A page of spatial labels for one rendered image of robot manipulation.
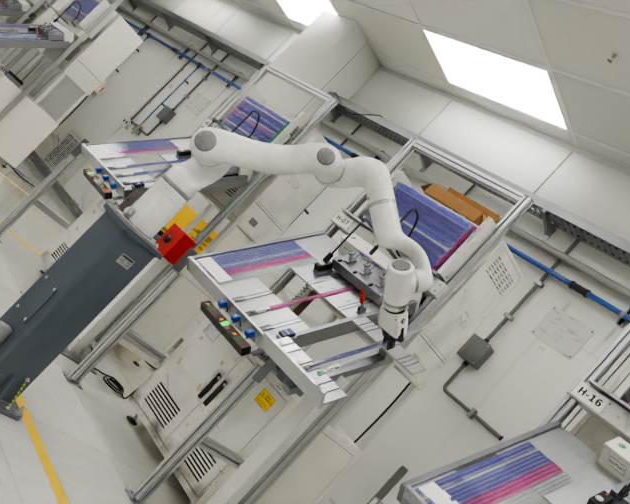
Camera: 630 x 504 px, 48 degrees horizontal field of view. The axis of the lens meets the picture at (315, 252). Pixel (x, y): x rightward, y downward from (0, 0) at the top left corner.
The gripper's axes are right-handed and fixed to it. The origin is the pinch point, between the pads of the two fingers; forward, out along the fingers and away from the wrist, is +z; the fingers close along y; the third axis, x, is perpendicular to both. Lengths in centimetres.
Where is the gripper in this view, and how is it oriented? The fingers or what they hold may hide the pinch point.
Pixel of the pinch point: (388, 342)
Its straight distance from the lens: 243.1
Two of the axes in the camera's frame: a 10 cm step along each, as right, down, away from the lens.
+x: -8.1, 2.8, -5.2
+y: -5.8, -4.8, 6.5
